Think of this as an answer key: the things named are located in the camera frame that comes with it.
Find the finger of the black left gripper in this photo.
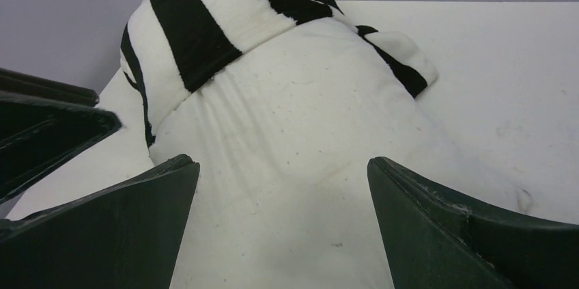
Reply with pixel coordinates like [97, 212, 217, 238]
[1, 68, 99, 107]
[1, 92, 122, 203]

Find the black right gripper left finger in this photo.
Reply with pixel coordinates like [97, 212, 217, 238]
[1, 154, 200, 288]

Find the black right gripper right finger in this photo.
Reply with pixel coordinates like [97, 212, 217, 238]
[367, 157, 578, 288]

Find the white pillow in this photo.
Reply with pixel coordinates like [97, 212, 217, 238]
[150, 19, 533, 288]

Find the black white striped pillowcase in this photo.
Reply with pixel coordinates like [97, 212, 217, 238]
[120, 0, 443, 158]

